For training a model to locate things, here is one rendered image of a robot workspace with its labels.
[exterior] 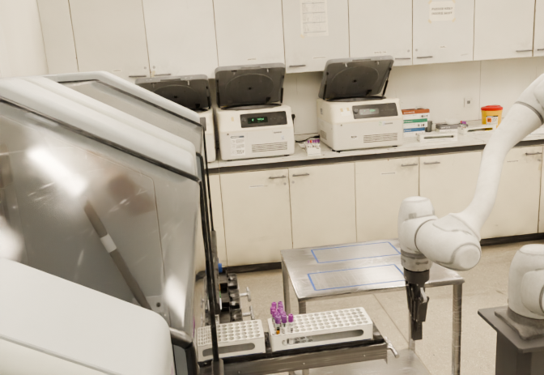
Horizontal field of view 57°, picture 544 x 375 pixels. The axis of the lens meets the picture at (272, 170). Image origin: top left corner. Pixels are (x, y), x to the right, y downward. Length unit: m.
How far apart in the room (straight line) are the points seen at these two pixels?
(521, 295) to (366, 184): 2.25
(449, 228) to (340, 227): 2.64
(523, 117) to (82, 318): 1.40
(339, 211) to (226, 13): 1.73
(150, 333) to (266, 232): 3.47
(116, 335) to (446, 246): 1.05
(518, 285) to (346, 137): 2.23
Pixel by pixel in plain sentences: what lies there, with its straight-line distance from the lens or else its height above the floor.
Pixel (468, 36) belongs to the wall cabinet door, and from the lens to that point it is 4.42.
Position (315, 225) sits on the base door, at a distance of 3.89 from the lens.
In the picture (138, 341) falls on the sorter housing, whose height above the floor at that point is 1.44.
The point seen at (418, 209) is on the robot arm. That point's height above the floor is 1.19.
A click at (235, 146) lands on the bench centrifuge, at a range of 3.66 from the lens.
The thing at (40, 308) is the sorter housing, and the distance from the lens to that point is 0.37.
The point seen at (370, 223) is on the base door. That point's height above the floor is 0.32.
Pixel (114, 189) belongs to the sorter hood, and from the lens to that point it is 0.75.
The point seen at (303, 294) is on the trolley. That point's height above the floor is 0.82.
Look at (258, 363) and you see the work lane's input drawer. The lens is 1.50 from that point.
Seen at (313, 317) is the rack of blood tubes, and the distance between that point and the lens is 1.56.
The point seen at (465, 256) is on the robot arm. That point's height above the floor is 1.13.
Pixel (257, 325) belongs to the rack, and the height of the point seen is 0.86.
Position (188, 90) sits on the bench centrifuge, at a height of 1.43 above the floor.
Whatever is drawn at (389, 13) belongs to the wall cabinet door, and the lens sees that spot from 4.16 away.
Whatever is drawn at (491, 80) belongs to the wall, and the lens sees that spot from 4.93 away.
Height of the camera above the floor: 1.63
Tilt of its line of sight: 13 degrees down
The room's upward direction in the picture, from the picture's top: 4 degrees counter-clockwise
